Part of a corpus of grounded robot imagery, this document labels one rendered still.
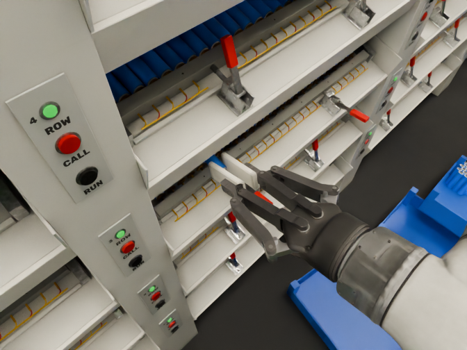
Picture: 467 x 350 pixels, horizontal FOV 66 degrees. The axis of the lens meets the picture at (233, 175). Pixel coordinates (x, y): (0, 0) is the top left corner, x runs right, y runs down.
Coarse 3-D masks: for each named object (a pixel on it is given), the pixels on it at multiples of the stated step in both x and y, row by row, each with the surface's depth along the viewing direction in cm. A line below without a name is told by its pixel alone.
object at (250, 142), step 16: (352, 64) 75; (336, 80) 72; (352, 80) 75; (304, 96) 69; (288, 112) 66; (272, 128) 64; (288, 128) 67; (240, 144) 62; (256, 144) 64; (208, 176) 58; (176, 192) 56; (192, 192) 57; (160, 208) 55
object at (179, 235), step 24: (360, 48) 78; (384, 48) 76; (360, 72) 78; (384, 72) 79; (336, 96) 74; (360, 96) 75; (312, 120) 70; (336, 120) 74; (264, 144) 66; (288, 144) 67; (264, 168) 64; (216, 192) 60; (192, 216) 58; (216, 216) 58; (168, 240) 55; (192, 240) 57
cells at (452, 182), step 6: (462, 162) 120; (456, 168) 117; (462, 168) 117; (456, 174) 115; (462, 174) 114; (450, 180) 117; (456, 180) 116; (462, 180) 114; (450, 186) 117; (456, 186) 116; (462, 186) 115; (462, 192) 116
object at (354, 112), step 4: (336, 100) 69; (336, 104) 70; (340, 104) 70; (344, 108) 69; (348, 108) 69; (352, 112) 68; (356, 112) 68; (360, 112) 68; (356, 116) 68; (360, 116) 67; (364, 116) 67; (364, 120) 67
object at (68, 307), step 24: (72, 264) 49; (48, 288) 49; (72, 288) 50; (96, 288) 51; (0, 312) 45; (24, 312) 48; (48, 312) 48; (72, 312) 49; (96, 312) 49; (0, 336) 45; (24, 336) 47; (48, 336) 47; (72, 336) 48
